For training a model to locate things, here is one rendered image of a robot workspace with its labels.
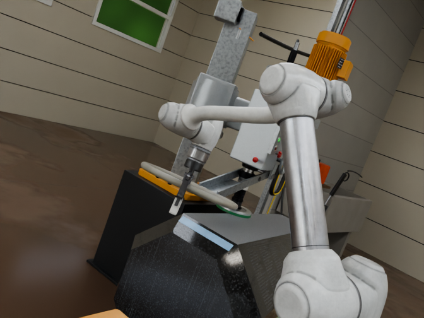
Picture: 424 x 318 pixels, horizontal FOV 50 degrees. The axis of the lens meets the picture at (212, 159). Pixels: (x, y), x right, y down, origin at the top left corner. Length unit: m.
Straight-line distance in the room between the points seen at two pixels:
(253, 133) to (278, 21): 6.48
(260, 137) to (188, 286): 0.92
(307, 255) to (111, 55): 8.02
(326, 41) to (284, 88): 1.96
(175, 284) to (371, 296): 1.13
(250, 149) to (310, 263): 1.45
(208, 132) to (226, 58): 1.38
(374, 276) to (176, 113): 0.89
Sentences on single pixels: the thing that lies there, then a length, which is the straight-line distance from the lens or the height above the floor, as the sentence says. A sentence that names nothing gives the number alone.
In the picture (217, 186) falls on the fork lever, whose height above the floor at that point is 0.99.
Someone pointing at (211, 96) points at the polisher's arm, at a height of 1.43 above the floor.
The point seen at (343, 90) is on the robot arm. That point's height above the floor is 1.59.
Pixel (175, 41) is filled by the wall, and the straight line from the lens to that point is 9.93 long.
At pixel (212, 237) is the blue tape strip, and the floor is 0.82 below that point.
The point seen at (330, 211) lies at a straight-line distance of 5.37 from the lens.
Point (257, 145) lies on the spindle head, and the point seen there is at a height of 1.27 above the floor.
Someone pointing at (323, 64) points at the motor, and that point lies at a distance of 3.22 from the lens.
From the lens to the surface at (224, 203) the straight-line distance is 1.93.
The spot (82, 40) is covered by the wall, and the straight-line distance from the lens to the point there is 8.61.
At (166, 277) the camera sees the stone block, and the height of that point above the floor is 0.54.
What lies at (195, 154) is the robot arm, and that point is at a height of 1.20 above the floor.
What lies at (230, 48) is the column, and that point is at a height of 1.78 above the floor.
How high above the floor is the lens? 1.44
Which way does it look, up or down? 8 degrees down
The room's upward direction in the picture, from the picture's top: 20 degrees clockwise
